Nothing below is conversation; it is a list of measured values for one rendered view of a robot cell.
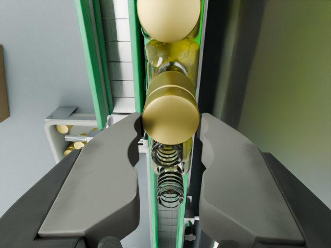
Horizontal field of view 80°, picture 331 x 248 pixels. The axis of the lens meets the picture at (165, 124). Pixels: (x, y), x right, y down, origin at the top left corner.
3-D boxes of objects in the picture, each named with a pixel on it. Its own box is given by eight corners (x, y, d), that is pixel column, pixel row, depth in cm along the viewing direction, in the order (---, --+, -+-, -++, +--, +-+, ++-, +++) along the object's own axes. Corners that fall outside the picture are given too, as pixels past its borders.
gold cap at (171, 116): (192, 114, 16) (199, 147, 12) (149, 113, 16) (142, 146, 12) (196, 70, 14) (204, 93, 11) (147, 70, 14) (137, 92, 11)
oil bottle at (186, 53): (186, 58, 39) (198, 104, 20) (157, 57, 39) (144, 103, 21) (188, 26, 36) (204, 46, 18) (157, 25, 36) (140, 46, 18)
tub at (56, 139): (136, 154, 68) (131, 172, 60) (71, 152, 68) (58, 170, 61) (132, 108, 59) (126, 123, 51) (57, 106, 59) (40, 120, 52)
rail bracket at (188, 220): (205, 198, 60) (212, 243, 48) (182, 197, 60) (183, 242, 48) (206, 188, 58) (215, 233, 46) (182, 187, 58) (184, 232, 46)
